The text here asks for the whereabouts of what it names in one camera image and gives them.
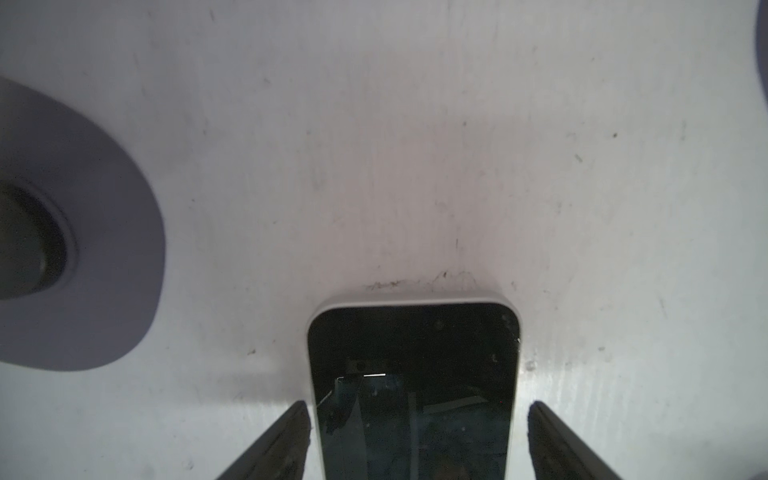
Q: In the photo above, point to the round grey stand back left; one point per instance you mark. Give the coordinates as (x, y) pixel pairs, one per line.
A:
(83, 245)

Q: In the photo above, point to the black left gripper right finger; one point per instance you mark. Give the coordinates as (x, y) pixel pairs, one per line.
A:
(558, 453)

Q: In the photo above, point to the round grey stand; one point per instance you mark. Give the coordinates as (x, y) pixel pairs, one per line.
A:
(83, 245)
(761, 44)

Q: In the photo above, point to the round grey stand back right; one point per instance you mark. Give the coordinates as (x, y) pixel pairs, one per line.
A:
(761, 44)

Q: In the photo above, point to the phone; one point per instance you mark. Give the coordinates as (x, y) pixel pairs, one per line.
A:
(414, 389)

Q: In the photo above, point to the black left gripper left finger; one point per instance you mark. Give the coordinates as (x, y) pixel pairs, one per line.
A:
(279, 453)

